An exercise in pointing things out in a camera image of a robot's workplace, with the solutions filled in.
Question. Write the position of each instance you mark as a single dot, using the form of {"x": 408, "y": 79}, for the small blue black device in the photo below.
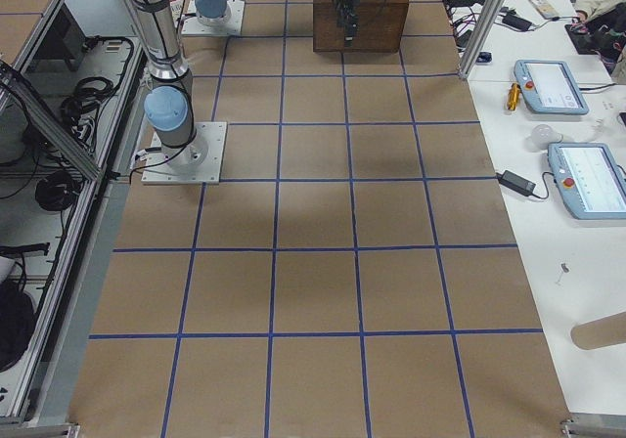
{"x": 484, "y": 58}

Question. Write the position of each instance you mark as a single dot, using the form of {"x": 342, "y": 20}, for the white light bulb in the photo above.
{"x": 542, "y": 136}

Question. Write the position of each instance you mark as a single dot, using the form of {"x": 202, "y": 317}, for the gold cylindrical tool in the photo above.
{"x": 513, "y": 97}

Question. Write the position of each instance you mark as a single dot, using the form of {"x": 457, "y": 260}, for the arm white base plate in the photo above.
{"x": 199, "y": 162}
{"x": 228, "y": 25}

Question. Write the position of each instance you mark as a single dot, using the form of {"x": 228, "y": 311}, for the upper teach pendant tablet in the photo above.
{"x": 548, "y": 87}

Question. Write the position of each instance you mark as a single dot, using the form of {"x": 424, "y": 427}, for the black power adapter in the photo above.
{"x": 516, "y": 183}

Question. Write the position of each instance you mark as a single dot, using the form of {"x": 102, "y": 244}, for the lower teach pendant tablet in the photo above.
{"x": 588, "y": 179}

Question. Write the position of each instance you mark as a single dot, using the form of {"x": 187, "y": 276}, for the teach pendant tablet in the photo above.
{"x": 548, "y": 87}
{"x": 588, "y": 179}

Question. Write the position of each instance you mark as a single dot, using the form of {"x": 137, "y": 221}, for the white smartphone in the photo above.
{"x": 545, "y": 9}

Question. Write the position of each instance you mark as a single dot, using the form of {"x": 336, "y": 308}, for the dark wooden cabinet box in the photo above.
{"x": 380, "y": 25}

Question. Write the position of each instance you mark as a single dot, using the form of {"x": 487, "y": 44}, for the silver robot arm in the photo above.
{"x": 168, "y": 107}
{"x": 211, "y": 12}

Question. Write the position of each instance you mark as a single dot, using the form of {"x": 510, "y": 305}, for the aluminium frame post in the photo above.
{"x": 480, "y": 33}

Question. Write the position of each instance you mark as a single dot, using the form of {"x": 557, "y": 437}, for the cardboard tube roll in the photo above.
{"x": 600, "y": 333}

